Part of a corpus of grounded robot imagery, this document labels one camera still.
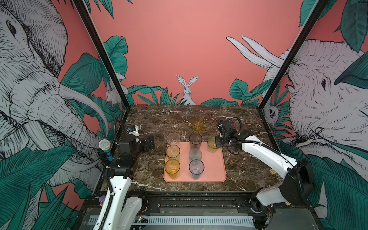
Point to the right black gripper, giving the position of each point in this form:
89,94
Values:
218,142

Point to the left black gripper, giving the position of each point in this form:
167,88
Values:
146,147

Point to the green short glass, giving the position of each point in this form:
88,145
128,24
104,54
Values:
212,144

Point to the yellow short glass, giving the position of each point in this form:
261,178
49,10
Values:
197,124

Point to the dark brown glass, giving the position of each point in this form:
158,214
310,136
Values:
195,141

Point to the teal wine glass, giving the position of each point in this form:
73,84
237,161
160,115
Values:
195,154

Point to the pink square tray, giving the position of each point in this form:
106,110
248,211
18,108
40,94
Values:
214,171

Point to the light green tall glass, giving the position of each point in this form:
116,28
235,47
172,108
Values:
173,152

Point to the clear glass tumbler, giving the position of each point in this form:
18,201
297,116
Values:
173,139

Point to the grey tall glass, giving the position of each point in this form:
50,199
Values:
196,168

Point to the amber tall glass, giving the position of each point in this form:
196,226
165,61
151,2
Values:
172,168

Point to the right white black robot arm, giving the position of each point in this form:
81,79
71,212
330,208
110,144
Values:
297,176

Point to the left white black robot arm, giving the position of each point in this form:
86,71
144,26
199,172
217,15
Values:
119,211

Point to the blue yellow toy microphone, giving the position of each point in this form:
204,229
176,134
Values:
105,147

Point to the small purple toy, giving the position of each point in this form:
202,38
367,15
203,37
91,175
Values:
101,200

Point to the white ventilation grille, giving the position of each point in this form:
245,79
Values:
240,221

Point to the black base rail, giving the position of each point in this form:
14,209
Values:
192,202

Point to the left black frame post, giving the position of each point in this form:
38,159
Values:
93,33

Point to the black frame post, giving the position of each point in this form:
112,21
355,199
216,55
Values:
93,33
306,29

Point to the right black frame post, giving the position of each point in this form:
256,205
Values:
306,29

